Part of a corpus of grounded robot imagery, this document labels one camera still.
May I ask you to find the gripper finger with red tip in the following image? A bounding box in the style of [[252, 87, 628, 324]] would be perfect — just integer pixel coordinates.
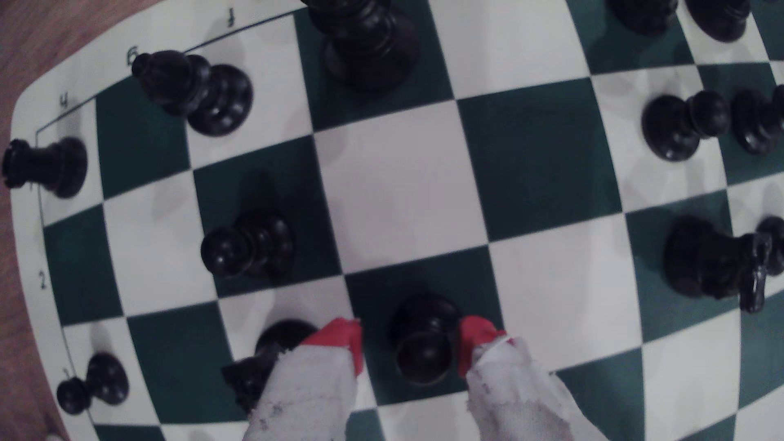
[[458, 315, 608, 441], [242, 317, 365, 441]]

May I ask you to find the black chess pawn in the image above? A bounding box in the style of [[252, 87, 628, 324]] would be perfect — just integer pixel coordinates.
[[56, 352, 130, 415], [732, 86, 784, 157], [641, 91, 731, 163], [390, 295, 461, 387], [756, 214, 784, 276], [200, 211, 295, 279]]

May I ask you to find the black chess rook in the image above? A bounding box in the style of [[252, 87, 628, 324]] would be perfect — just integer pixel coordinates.
[[2, 136, 88, 200], [222, 318, 319, 414]]

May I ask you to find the green and white chess mat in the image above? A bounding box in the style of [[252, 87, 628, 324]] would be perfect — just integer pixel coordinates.
[[9, 0, 784, 441]]

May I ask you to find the black chess bishop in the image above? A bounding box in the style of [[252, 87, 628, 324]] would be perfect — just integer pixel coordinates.
[[131, 50, 254, 137], [685, 0, 753, 44]]

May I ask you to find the black chess knight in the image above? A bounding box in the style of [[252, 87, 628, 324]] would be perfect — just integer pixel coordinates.
[[606, 0, 679, 36]]

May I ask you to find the black knight right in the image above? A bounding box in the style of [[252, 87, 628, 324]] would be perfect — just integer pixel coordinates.
[[663, 216, 774, 314]]

